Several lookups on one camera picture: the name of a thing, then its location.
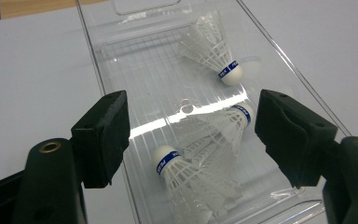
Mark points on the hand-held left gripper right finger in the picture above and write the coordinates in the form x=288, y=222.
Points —
x=292, y=137

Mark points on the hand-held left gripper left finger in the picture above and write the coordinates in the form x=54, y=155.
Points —
x=99, y=140

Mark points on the white shuttlecock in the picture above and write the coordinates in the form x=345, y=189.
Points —
x=211, y=49
x=180, y=177
x=230, y=127

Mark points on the clear plastic tray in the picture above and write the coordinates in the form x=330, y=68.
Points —
x=155, y=77

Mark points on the wooden table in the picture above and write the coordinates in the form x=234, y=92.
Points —
x=28, y=7

